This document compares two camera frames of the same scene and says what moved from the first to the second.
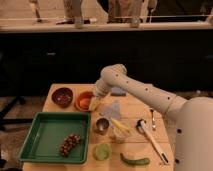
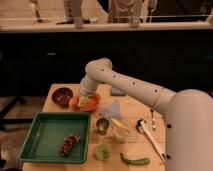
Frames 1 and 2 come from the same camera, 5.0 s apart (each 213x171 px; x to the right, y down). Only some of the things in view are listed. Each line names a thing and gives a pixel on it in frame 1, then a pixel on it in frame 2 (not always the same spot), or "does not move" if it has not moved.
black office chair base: x=4 y=109 does not move
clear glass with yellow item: x=119 y=131 does not move
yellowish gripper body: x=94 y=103 to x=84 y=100
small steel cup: x=102 y=125 does not move
